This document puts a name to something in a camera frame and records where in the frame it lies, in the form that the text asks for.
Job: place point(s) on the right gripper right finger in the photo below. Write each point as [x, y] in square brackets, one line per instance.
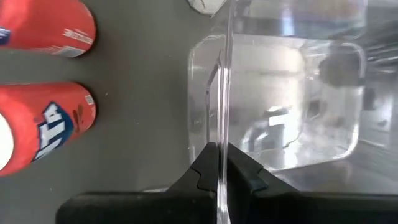
[295, 208]

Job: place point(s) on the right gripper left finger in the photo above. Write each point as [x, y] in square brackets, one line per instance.
[140, 208]

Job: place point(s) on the clear plastic bin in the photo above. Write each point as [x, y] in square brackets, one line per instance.
[280, 93]

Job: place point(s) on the red soda can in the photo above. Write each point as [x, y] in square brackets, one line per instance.
[46, 21]
[28, 99]

